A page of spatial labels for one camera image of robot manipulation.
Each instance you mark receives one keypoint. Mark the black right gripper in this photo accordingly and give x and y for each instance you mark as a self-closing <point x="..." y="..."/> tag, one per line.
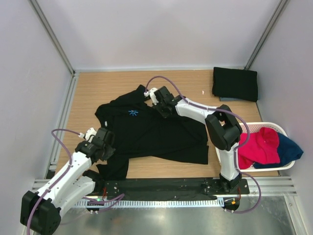
<point x="156" y="105"/>

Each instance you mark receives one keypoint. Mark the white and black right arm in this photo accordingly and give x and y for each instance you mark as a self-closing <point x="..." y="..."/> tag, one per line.
<point x="223" y="129"/>

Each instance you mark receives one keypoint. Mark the red t shirt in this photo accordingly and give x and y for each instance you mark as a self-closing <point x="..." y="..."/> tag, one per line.
<point x="260" y="148"/>

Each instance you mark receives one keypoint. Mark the folded grey t shirt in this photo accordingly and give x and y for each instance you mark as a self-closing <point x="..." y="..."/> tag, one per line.
<point x="227" y="99"/>

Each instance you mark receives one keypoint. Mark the navy blue t shirt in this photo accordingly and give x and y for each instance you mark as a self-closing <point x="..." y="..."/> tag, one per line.
<point x="288" y="151"/>

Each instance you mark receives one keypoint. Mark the aluminium frame post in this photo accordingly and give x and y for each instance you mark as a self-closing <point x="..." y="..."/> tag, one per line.
<point x="51" y="34"/>
<point x="278" y="11"/>

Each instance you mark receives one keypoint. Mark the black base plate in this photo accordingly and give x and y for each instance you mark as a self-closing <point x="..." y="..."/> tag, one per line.
<point x="209" y="186"/>

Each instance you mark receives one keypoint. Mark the white laundry basket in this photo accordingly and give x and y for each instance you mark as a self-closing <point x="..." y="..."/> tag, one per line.
<point x="255" y="127"/>

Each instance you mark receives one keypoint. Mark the black t shirt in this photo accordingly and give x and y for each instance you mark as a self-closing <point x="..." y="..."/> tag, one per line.
<point x="235" y="83"/>
<point x="141" y="131"/>

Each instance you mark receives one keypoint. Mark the folded black t shirt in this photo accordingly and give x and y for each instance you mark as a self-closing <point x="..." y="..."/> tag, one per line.
<point x="235" y="83"/>

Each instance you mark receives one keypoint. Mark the white slotted cable duct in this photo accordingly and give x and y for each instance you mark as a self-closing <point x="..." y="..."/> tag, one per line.
<point x="219" y="202"/>

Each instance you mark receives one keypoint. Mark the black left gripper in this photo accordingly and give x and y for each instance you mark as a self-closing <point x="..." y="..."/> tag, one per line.
<point x="109" y="153"/>

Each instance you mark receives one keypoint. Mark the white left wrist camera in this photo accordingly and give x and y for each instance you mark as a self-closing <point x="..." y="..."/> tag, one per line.
<point x="89" y="135"/>

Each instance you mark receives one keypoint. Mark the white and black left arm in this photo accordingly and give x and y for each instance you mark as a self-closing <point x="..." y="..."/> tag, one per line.
<point x="42" y="211"/>

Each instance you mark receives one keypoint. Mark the right aluminium frame post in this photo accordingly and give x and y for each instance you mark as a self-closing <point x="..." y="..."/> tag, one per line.
<point x="278" y="11"/>

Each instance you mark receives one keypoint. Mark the left aluminium frame post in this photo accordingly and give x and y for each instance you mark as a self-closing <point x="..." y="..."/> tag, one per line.
<point x="51" y="34"/>

